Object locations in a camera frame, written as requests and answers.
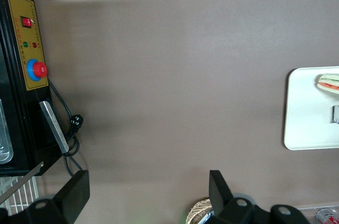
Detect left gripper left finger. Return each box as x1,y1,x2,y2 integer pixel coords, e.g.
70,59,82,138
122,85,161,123
25,170,91,224

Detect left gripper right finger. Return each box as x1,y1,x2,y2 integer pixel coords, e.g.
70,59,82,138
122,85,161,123
203,170,270,224

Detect foil tray in machine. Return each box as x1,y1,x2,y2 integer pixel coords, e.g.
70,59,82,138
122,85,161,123
0,98,14,166

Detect beige serving tray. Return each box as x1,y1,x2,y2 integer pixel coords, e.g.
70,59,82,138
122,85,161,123
283,67,339,151

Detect stacked foil trays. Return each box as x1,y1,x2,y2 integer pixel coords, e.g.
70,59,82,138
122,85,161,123
201,207,216,223

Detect light wicker basket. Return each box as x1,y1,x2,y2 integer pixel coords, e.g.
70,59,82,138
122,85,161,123
188,198,216,224

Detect clear acrylic bottle rack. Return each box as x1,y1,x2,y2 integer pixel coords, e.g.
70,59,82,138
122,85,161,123
296,204,339,224

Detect red cola bottle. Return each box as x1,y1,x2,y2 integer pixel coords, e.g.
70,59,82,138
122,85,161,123
316,208,339,224

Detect black sealing machine yellow panel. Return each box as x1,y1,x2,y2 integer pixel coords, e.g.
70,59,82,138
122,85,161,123
0,0,70,204

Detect wrapped triangle sandwich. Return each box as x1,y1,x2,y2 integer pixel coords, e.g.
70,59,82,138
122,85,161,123
314,73,339,95

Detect white wire basket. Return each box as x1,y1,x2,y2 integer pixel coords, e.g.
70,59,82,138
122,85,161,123
0,175,41,224

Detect black power cable with plug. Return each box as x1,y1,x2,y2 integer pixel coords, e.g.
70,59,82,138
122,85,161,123
47,77,88,177

